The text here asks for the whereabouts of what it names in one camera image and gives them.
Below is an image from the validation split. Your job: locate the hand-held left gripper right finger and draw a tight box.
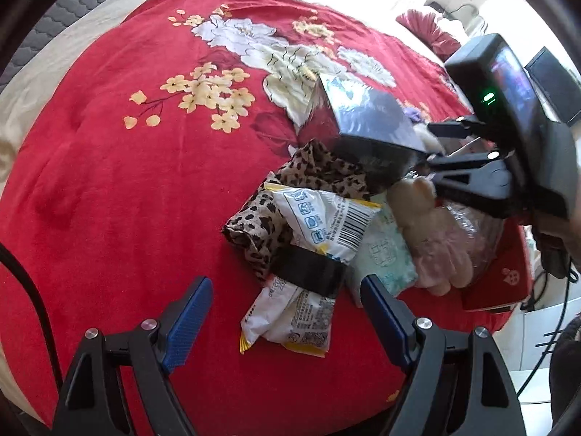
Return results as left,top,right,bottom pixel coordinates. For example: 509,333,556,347
360,275,527,436

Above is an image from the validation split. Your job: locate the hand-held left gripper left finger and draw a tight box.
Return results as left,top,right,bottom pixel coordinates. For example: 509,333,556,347
52,276,214,436

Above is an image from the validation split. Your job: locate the person's right hand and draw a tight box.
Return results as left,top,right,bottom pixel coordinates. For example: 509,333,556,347
527,211,581,264

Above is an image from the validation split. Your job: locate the dark glossy box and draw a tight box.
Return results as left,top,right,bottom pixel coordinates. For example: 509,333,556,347
303,73,430,182

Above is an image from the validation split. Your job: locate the red tissue pack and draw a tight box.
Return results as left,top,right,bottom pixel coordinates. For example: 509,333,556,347
460,218,535,314

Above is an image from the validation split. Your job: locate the cream plush bear purple dress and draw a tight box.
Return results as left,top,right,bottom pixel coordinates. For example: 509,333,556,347
402,105,448,155

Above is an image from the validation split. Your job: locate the clear plastic bag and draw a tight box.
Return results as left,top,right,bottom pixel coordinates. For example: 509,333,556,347
436,200,511,282

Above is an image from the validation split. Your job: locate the person's dark clothing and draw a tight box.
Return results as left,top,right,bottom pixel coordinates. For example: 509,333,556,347
548,313,581,436

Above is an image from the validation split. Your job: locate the cream plush bear pink dress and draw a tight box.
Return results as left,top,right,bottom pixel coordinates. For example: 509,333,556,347
386,176,475,295

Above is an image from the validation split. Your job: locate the white snack packet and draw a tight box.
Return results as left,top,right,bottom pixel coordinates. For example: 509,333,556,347
239,182,382,357

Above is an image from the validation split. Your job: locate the red floral blanket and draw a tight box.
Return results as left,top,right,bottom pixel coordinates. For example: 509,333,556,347
0,0,536,436

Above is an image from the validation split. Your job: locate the leopard print cloth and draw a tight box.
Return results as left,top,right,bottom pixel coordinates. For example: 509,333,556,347
222,140,377,282

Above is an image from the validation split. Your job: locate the pink quilt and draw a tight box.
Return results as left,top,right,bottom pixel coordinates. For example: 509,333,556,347
395,8,466,64

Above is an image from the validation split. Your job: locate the black cable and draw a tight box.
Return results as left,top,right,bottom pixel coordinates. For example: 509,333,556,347
517,254,579,400
0,242,64,389

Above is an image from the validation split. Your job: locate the black wall television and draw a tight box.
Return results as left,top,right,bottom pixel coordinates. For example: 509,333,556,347
524,47,581,124

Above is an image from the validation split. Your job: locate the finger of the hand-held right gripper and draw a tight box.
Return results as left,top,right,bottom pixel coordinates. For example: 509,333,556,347
424,150,523,219
428,116,488,141

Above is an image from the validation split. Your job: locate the black flat band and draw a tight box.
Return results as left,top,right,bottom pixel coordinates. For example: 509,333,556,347
270,245,346,298

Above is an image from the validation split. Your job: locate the grey quilted headboard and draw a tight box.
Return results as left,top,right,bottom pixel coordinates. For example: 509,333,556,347
0,0,205,96

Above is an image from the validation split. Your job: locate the green tissue pack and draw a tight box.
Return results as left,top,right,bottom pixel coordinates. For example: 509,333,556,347
349,191,420,307

